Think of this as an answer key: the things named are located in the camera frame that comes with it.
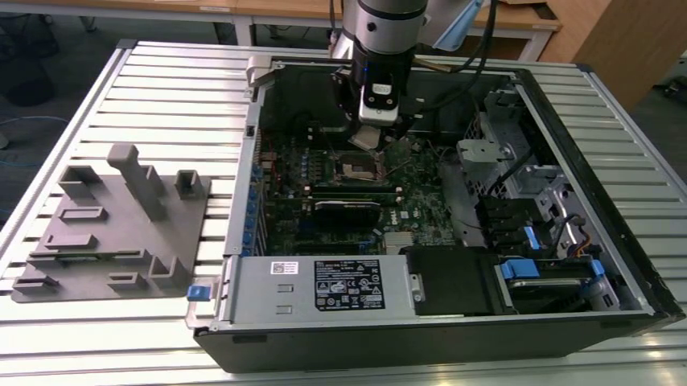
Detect silver topped CPU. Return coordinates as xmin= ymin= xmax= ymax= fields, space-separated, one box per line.
xmin=347 ymin=124 xmax=387 ymax=153

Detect metal socket cover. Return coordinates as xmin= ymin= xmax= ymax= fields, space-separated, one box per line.
xmin=382 ymin=138 xmax=415 ymax=176

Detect CPU socket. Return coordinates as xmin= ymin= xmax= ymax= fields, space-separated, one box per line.
xmin=331 ymin=150 xmax=389 ymax=186

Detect RAM slot black clips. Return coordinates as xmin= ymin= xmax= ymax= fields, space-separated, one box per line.
xmin=311 ymin=182 xmax=405 ymax=188
xmin=311 ymin=191 xmax=405 ymax=198

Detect RAM slot white clips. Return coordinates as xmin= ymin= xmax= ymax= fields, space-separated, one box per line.
xmin=311 ymin=186 xmax=405 ymax=193
xmin=310 ymin=195 xmax=405 ymax=203

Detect metal drive cage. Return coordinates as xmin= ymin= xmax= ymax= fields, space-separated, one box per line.
xmin=455 ymin=90 xmax=581 ymax=246

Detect green motherboard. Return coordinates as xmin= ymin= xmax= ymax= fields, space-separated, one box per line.
xmin=250 ymin=127 xmax=470 ymax=258

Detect black graphics card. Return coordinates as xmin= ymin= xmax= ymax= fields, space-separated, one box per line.
xmin=314 ymin=199 xmax=385 ymax=235

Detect silver chipset heatsink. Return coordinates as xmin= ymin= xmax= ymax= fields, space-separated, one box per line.
xmin=383 ymin=231 xmax=418 ymax=248

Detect black disk bay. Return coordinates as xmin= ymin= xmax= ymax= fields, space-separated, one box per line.
xmin=474 ymin=195 xmax=555 ymax=251

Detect wooden cabinet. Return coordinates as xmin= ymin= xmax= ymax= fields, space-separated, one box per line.
xmin=539 ymin=0 xmax=687 ymax=112

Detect black plastic shroud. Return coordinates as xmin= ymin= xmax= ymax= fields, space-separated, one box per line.
xmin=401 ymin=245 xmax=521 ymax=318

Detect hard disk blue carrier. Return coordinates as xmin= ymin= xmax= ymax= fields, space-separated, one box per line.
xmin=494 ymin=258 xmax=607 ymax=314

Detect grey power supply unit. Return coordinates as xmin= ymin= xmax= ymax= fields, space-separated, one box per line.
xmin=229 ymin=254 xmax=419 ymax=323

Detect grey parts rack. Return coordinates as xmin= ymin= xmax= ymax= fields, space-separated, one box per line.
xmin=8 ymin=143 xmax=214 ymax=303

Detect black PC case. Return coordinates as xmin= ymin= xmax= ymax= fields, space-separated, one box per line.
xmin=185 ymin=55 xmax=687 ymax=375

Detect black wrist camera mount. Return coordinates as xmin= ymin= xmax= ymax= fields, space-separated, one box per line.
xmin=329 ymin=66 xmax=361 ymax=121

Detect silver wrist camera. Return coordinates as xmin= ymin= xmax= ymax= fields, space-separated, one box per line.
xmin=358 ymin=81 xmax=403 ymax=126

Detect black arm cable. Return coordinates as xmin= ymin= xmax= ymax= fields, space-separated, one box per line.
xmin=410 ymin=0 xmax=503 ymax=113

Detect wooden desk white frame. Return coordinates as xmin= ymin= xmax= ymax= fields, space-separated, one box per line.
xmin=0 ymin=0 xmax=257 ymax=47
xmin=250 ymin=0 xmax=563 ymax=62

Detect black internal cable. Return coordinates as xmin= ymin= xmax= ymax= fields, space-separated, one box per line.
xmin=485 ymin=148 xmax=537 ymax=198

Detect coloured wire bundle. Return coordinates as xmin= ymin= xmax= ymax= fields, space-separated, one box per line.
xmin=569 ymin=232 xmax=598 ymax=259

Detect blue floor cable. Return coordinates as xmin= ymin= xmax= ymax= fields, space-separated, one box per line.
xmin=0 ymin=115 xmax=71 ymax=170

